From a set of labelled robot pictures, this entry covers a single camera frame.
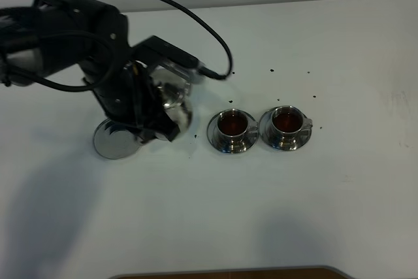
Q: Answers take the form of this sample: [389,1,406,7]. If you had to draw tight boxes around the left steel cup saucer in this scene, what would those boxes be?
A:
[206,108,259,154]

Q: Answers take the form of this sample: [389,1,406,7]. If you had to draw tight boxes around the left stainless steel teacup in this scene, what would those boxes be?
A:
[215,110,259,149]

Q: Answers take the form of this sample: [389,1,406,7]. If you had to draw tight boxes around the steel cup saucer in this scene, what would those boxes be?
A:
[206,108,259,154]
[259,105,312,151]

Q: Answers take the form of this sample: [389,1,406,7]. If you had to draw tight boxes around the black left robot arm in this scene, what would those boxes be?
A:
[1,0,186,140]

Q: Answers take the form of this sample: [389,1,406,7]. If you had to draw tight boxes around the right stainless steel teacup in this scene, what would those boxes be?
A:
[269,106,314,146]

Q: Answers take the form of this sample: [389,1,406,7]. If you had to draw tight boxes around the right steel cup saucer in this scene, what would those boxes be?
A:
[259,105,312,151]

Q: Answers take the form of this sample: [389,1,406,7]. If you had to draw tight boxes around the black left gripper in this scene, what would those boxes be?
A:
[92,56,180,142]

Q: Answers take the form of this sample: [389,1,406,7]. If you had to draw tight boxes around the stainless steel teacup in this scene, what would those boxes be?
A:
[269,106,314,146]
[215,110,259,149]

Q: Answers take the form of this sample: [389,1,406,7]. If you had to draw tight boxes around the round steel teapot saucer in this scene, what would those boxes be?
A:
[93,119,142,160]

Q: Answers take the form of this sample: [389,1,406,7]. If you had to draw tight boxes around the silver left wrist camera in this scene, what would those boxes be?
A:
[132,36,204,84]

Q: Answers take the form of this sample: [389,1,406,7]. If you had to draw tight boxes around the stainless steel teapot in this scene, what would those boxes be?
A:
[134,69,193,144]

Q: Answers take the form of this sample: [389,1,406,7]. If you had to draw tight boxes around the black braided left cable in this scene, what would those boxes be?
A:
[0,0,234,92]

